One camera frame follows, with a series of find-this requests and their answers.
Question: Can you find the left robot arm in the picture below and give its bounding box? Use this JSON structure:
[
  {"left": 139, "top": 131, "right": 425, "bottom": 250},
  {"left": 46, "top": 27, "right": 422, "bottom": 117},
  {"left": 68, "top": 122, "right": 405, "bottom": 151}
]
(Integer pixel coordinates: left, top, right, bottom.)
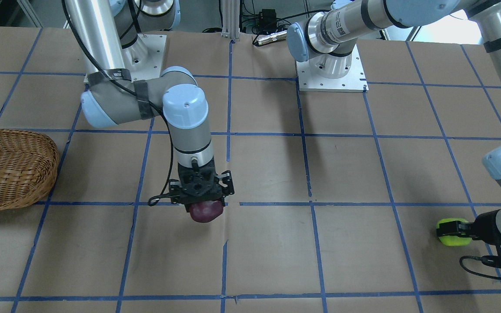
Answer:
[{"left": 287, "top": 0, "right": 501, "bottom": 245}]

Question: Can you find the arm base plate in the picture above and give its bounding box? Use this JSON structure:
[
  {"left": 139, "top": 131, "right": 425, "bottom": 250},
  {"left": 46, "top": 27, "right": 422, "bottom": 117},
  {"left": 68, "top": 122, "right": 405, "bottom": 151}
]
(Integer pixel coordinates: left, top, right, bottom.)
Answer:
[{"left": 122, "top": 34, "right": 167, "bottom": 81}]

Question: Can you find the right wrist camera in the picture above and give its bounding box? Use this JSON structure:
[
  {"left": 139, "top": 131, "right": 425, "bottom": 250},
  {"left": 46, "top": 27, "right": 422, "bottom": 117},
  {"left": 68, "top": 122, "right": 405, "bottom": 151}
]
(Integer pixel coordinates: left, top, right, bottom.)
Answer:
[{"left": 147, "top": 180, "right": 182, "bottom": 206}]

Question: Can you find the dark red apple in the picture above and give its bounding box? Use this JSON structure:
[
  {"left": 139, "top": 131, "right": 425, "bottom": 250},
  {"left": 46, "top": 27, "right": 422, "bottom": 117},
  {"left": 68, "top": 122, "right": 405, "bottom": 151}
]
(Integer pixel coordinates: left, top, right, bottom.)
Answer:
[{"left": 188, "top": 200, "right": 225, "bottom": 223}]

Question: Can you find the aluminium frame post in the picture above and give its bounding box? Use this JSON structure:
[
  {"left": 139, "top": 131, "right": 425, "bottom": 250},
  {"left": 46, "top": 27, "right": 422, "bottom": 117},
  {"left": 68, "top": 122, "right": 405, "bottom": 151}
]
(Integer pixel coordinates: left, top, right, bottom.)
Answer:
[{"left": 220, "top": 0, "right": 241, "bottom": 42}]

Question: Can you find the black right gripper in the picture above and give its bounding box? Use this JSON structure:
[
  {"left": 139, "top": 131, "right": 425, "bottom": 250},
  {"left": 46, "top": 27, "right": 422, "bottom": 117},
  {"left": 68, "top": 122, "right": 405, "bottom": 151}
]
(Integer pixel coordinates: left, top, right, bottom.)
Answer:
[{"left": 169, "top": 159, "right": 235, "bottom": 206}]

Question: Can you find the green apple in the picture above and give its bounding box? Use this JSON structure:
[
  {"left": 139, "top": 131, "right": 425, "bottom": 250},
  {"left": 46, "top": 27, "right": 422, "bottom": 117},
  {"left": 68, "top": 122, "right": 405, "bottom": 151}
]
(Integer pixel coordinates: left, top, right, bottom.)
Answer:
[{"left": 436, "top": 218, "right": 472, "bottom": 247}]

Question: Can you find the wicker basket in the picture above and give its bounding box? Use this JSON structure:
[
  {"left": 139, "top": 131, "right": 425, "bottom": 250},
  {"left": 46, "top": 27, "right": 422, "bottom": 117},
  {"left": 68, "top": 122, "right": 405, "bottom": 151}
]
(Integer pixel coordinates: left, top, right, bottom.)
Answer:
[{"left": 0, "top": 129, "right": 60, "bottom": 211}]

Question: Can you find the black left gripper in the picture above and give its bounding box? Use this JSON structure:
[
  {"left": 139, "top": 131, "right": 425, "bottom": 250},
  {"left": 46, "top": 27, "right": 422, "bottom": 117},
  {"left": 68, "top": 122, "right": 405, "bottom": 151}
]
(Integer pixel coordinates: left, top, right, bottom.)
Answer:
[{"left": 437, "top": 210, "right": 501, "bottom": 244}]

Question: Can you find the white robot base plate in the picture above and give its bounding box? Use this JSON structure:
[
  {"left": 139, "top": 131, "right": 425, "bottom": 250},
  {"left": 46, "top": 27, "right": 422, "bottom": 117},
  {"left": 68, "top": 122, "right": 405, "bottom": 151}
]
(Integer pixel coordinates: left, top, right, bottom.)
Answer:
[{"left": 296, "top": 41, "right": 369, "bottom": 93}]

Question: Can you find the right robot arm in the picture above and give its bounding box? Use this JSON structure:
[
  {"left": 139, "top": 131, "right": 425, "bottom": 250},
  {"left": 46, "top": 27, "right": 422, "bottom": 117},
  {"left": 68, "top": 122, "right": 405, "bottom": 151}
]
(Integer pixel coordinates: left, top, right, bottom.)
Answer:
[{"left": 61, "top": 0, "right": 234, "bottom": 211}]

